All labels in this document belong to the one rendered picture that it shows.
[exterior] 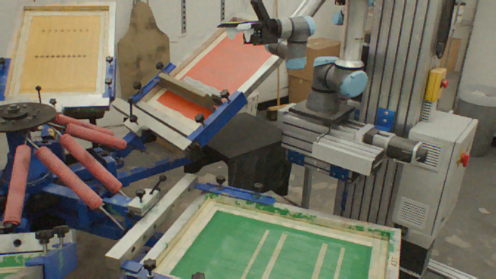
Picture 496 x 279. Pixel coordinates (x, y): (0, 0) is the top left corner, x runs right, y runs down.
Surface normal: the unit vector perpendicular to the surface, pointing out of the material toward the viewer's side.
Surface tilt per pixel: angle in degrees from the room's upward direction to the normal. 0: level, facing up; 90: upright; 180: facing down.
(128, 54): 88
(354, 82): 97
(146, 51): 89
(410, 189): 90
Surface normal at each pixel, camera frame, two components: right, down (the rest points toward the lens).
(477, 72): -0.76, 0.24
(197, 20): 0.65, 0.33
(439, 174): -0.61, 0.31
